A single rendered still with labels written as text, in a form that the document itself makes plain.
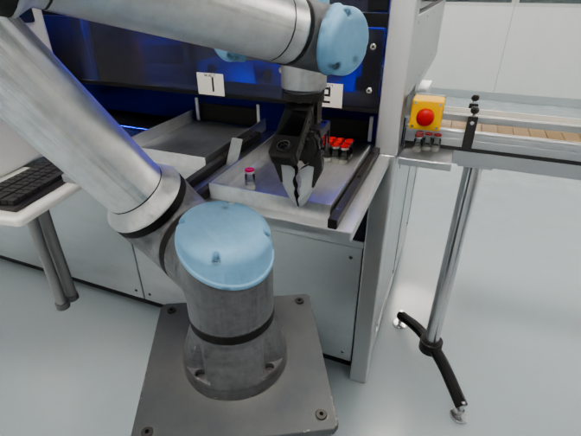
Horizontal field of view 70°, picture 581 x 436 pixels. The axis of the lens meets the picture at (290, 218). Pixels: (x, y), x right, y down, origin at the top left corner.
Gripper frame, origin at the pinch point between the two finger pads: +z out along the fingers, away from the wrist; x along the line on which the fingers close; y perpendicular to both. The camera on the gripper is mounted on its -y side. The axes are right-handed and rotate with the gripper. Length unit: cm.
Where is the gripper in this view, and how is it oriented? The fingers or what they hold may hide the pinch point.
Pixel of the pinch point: (297, 201)
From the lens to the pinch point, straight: 76.9
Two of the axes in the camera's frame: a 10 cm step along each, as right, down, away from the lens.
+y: 3.7, -4.6, 8.1
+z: 0.0, 8.7, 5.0
